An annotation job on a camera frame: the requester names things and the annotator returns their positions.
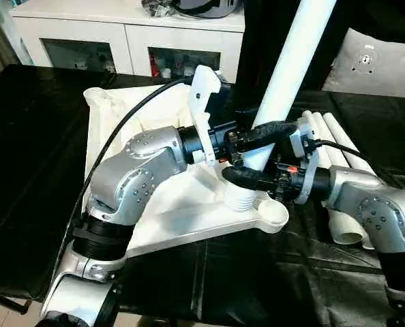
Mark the white plastic table leg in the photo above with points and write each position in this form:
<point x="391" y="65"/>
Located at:
<point x="319" y="120"/>
<point x="330" y="121"/>
<point x="291" y="68"/>
<point x="311" y="118"/>

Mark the white plastic table top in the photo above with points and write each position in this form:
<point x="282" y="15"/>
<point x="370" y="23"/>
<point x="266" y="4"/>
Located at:
<point x="175" y="218"/>

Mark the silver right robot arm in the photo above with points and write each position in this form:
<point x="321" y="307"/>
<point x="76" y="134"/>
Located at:
<point x="376" y="211"/>

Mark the black sofa with gold label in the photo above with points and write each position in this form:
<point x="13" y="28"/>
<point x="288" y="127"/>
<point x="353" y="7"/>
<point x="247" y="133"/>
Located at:
<point x="264" y="41"/>

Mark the grey printed pillow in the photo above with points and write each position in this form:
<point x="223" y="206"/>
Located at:
<point x="369" y="58"/>

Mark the black plastic packet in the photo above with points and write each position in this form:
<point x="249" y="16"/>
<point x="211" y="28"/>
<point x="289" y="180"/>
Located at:
<point x="156" y="8"/>

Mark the white cabinet with glass doors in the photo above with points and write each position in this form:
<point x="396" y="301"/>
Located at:
<point x="120" y="30"/>

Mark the black work mat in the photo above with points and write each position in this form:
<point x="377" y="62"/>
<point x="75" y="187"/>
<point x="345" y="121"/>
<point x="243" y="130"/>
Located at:
<point x="35" y="153"/>

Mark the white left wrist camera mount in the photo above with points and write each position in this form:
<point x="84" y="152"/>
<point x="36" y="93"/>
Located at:
<point x="202" y="88"/>

